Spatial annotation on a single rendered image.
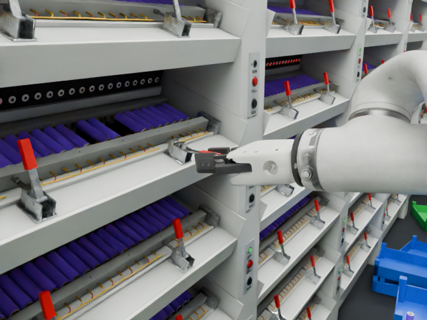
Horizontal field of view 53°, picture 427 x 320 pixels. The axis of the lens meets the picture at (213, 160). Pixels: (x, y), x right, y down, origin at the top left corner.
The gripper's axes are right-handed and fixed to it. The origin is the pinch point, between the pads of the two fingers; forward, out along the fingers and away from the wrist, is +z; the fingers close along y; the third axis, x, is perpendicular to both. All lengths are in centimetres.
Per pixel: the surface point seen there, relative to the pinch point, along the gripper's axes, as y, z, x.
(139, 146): -5.2, 10.3, 3.6
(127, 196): -14.2, 5.2, -1.7
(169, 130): 2.2, 9.8, 4.7
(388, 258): 152, 13, -88
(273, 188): 41.1, 12.1, -17.6
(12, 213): -29.1, 8.0, 0.9
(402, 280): 66, -12, -52
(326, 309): 85, 19, -79
